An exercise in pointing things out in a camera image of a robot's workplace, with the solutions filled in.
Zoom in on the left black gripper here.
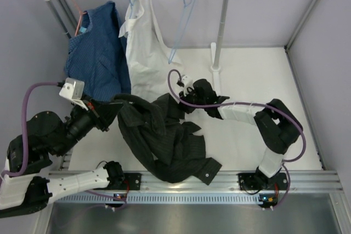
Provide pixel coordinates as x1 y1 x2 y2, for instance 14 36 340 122
54 93 125 157

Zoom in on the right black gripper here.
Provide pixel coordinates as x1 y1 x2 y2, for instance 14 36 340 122
178 87 207 115

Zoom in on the black pinstriped shirt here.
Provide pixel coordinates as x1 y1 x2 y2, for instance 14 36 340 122
112 94 222 185

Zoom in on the light blue hanger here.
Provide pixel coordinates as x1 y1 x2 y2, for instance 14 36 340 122
168 0 196 65

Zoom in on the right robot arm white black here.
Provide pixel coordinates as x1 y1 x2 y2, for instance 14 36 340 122
177 75 303 190

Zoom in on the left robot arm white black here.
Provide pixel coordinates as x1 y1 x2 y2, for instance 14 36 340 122
1 102 125 218

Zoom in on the blue checked shirt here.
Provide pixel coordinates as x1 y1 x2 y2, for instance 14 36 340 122
64 1 131 101

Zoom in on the white shirt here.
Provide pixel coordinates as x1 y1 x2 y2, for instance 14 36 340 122
119 0 184 102

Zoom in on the pink hanger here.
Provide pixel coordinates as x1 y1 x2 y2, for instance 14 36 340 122
67 0 88 37

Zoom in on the blue hanger with white shirt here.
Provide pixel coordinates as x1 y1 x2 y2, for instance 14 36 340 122
128 0 141 19

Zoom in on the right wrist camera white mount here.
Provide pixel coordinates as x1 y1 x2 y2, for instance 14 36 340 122
177 75 194 96

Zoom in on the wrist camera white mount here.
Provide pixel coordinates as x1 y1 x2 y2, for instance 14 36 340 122
177 75 194 96
59 77 87 109

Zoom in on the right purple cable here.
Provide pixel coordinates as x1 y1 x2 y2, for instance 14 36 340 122
167 69 307 207

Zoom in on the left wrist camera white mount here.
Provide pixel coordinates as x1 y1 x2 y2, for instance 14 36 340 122
59 77 87 109

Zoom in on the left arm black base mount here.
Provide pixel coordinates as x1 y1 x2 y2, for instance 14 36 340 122
109 172 141 191

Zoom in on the aluminium rail with cable duct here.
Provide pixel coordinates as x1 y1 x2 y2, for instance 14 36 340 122
59 170 343 205

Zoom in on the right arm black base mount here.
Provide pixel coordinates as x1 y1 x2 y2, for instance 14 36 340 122
238 173 268 194

